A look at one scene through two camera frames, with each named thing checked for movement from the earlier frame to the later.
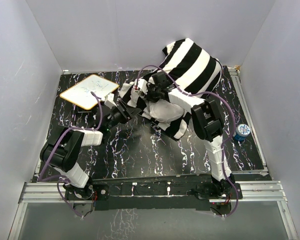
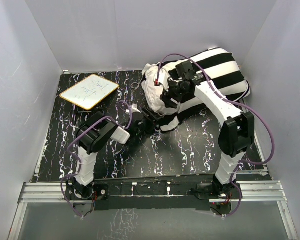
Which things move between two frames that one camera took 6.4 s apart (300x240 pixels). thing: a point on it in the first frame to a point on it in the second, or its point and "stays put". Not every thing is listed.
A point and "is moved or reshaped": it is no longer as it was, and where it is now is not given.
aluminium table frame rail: (268, 192) stays put
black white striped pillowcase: (187, 66) is moved or reshaped
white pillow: (159, 110) is moved or reshaped
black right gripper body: (153, 93) to (175, 91)
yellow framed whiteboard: (80, 94) stays put
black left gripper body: (118, 116) to (148, 123)
